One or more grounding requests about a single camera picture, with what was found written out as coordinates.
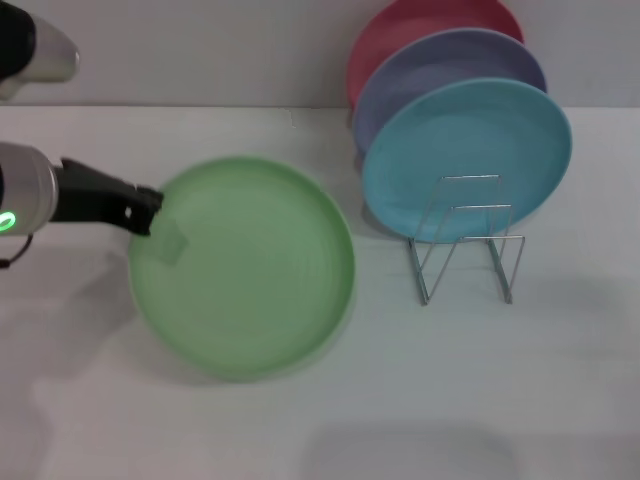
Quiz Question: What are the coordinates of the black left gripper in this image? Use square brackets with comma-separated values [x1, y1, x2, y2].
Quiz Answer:
[52, 157, 189, 264]

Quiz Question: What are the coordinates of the green plastic plate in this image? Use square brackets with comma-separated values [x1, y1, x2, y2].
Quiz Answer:
[127, 155, 357, 385]

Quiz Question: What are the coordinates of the red plastic plate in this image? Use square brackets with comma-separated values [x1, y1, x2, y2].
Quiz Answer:
[346, 0, 526, 110]

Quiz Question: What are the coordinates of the blue plastic plate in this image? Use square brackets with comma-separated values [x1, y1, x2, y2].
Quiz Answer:
[360, 77, 574, 245]

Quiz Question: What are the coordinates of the purple plastic plate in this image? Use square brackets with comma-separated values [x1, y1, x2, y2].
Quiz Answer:
[351, 28, 549, 157]

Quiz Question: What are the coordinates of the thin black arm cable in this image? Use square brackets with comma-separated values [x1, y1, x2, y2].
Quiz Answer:
[0, 233, 34, 271]

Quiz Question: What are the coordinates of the silver wire plate rack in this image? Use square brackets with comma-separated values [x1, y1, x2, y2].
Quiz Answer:
[407, 173, 526, 307]

